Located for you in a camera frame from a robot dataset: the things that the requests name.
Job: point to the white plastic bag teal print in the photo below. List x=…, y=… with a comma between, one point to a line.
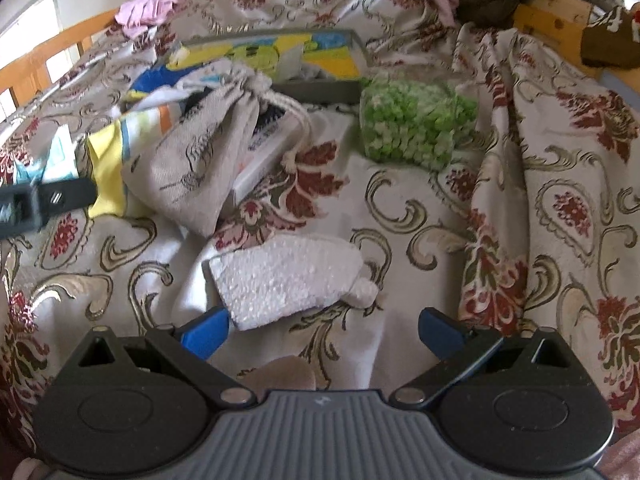
x=55, y=152

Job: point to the brown cloth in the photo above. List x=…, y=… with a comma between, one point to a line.
x=610, y=45

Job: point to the window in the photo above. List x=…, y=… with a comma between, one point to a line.
x=35, y=20

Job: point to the cartoon print cloth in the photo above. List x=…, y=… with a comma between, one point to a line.
x=250, y=52

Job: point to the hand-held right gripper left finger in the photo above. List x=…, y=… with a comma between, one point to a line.
x=210, y=330

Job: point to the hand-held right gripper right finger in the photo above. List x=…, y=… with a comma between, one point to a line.
x=440, y=332

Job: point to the grey tray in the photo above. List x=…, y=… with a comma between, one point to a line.
x=325, y=91

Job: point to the yellow striped towel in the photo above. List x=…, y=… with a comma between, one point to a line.
x=107, y=160

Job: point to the white box with blue print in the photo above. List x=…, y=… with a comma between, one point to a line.
x=265, y=160

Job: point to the wooden bed frame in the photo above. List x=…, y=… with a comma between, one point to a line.
x=75, y=40

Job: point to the floral satin bedspread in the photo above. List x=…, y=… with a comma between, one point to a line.
x=400, y=240

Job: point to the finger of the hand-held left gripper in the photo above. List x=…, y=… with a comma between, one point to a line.
x=65, y=192

